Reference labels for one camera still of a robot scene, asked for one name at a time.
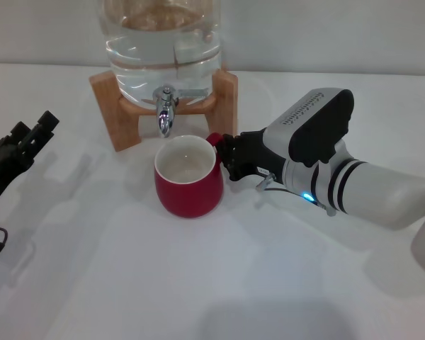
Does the red ceramic cup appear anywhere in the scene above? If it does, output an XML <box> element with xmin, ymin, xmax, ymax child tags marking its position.
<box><xmin>154</xmin><ymin>132</ymin><xmax>225</xmax><ymax>219</ymax></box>

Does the glass water dispenser jar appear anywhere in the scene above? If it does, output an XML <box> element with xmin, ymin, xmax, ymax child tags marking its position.
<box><xmin>98</xmin><ymin>0</ymin><xmax>223</xmax><ymax>108</ymax></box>

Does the chrome faucet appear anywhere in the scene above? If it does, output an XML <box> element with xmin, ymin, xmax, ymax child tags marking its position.
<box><xmin>152</xmin><ymin>85</ymin><xmax>208</xmax><ymax>139</ymax></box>

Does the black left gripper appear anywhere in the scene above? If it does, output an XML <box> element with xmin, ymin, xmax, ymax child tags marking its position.
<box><xmin>0</xmin><ymin>110</ymin><xmax>60</xmax><ymax>214</ymax></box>

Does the grey black wrist camera box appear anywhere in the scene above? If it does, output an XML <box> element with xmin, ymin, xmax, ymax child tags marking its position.
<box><xmin>263</xmin><ymin>88</ymin><xmax>356</xmax><ymax>168</ymax></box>

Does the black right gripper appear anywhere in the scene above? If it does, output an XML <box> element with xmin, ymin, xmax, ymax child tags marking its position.
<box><xmin>220</xmin><ymin>128</ymin><xmax>292</xmax><ymax>186</ymax></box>

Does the grey cable with metal plug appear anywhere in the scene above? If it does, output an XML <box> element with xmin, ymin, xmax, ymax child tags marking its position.
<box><xmin>256</xmin><ymin>173</ymin><xmax>327</xmax><ymax>207</ymax></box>

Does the wooden dispenser stand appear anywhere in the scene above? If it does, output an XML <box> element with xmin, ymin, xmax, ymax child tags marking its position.
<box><xmin>89</xmin><ymin>67</ymin><xmax>239</xmax><ymax>153</ymax></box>

